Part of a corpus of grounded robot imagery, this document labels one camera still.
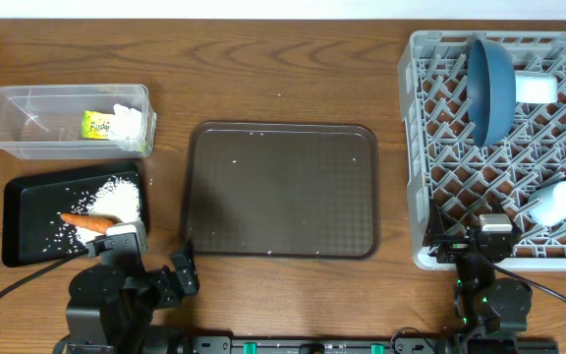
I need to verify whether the orange carrot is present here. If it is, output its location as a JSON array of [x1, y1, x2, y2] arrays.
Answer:
[[60, 213, 116, 235]]

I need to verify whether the small light blue cup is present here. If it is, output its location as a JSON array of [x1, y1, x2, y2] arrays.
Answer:
[[529, 181, 566, 226]]

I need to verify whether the dark brown serving tray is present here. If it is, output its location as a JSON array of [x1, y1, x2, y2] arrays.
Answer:
[[181, 122, 380, 261]]

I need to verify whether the white tissue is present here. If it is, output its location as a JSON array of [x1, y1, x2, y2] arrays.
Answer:
[[108, 104, 142, 141]]

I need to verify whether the dark blue plate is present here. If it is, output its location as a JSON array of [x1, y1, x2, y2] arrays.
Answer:
[[467, 39, 516, 148]]

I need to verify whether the light blue bowl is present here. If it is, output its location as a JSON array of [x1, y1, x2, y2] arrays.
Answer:
[[515, 71, 558, 104]]

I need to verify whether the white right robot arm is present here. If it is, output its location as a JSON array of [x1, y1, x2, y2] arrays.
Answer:
[[423, 202, 533, 353]]

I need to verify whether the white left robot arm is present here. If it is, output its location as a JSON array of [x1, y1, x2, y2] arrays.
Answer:
[[53, 234, 199, 354]]

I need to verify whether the black waste bin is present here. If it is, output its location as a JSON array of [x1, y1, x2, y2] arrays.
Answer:
[[1, 161, 148, 267]]

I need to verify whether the grey dishwasher rack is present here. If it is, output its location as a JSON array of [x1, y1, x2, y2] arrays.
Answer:
[[398, 30, 566, 271]]

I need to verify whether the clear plastic waste bin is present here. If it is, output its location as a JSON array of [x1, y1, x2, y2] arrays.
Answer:
[[0, 84, 157, 159]]

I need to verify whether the white rice pile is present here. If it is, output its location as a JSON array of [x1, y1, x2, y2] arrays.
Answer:
[[41, 174, 142, 253]]

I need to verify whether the yellow green snack wrapper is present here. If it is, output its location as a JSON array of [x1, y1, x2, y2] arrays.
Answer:
[[81, 111, 113, 140]]

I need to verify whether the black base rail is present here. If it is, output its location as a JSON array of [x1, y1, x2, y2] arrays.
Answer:
[[139, 326, 559, 354]]

